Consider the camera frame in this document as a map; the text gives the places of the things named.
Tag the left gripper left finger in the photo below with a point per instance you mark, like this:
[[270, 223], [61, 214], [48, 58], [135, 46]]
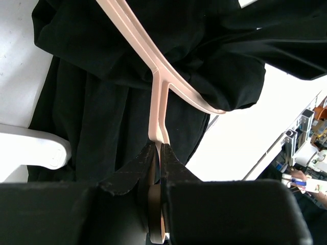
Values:
[[138, 173]]

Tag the white clothes rack frame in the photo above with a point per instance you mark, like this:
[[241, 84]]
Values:
[[26, 147]]

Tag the black trousers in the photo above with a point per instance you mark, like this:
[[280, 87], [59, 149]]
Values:
[[124, 73]]

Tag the pink plastic hanger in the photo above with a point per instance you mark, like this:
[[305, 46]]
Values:
[[165, 78]]

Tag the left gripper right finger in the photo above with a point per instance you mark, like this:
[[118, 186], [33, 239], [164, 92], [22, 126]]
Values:
[[171, 169]]

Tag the blurred person hand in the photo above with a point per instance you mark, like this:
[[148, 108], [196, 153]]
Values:
[[295, 178]]

